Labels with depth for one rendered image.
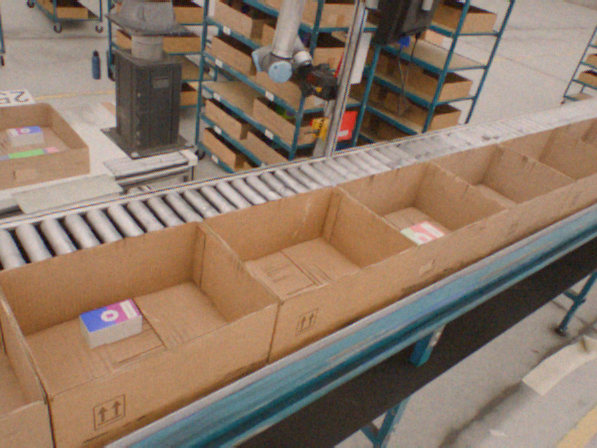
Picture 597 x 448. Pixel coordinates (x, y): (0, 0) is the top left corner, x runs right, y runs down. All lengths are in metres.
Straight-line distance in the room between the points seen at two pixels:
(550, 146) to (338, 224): 1.18
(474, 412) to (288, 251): 1.31
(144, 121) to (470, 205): 1.15
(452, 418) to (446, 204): 1.02
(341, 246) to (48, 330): 0.71
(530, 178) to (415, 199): 0.43
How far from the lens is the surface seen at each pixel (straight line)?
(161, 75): 1.92
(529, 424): 2.47
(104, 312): 1.07
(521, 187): 1.92
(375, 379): 1.45
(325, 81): 2.03
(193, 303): 1.15
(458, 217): 1.59
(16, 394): 1.02
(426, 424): 2.24
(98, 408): 0.86
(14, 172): 1.78
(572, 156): 2.28
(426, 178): 1.63
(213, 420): 0.93
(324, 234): 1.40
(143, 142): 1.99
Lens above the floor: 1.68
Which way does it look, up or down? 33 degrees down
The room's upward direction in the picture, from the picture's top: 12 degrees clockwise
